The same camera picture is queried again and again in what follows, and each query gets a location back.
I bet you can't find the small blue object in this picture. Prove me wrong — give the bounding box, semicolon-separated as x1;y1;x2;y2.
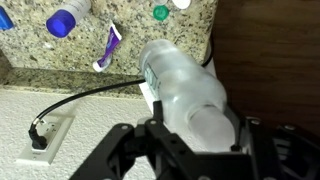
0;5;15;32

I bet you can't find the white wall outlet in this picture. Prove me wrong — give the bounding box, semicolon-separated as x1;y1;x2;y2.
15;113;76;167

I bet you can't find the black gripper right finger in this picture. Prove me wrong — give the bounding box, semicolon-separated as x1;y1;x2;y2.
231;115;320;180

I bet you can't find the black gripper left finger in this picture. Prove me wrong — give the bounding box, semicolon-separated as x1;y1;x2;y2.
69;99;204;180

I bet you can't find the green lens case cap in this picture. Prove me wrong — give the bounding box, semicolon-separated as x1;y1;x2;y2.
152;4;171;22

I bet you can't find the small white bottle blue cap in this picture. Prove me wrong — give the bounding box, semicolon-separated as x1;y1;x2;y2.
45;0;93;39

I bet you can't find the clear plastic bottle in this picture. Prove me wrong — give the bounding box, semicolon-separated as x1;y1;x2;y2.
138;38;237;153

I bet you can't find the black power cable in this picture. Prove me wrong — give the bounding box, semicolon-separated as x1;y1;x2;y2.
27;49;215;151

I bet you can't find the white contact lens case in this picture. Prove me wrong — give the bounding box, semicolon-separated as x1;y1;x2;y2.
171;0;193;10

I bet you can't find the purple toothpaste tube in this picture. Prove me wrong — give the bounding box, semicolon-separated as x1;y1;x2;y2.
92;22;123;74

